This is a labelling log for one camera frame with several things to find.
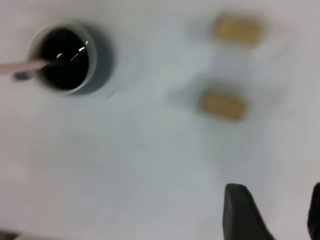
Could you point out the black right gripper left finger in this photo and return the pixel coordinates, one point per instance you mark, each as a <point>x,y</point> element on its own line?
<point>240,217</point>

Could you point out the black coffee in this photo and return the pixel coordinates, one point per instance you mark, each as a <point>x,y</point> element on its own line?
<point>67,67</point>

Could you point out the grey ceramic cup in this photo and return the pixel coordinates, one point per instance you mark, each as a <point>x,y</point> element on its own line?
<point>102,60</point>

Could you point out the plain wooden block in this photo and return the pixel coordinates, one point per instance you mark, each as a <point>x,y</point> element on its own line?
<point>238,30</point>

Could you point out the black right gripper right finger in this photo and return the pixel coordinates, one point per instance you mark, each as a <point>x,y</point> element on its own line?
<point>316,215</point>

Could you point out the arched wooden block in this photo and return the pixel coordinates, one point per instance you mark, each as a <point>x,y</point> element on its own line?
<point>223,105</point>

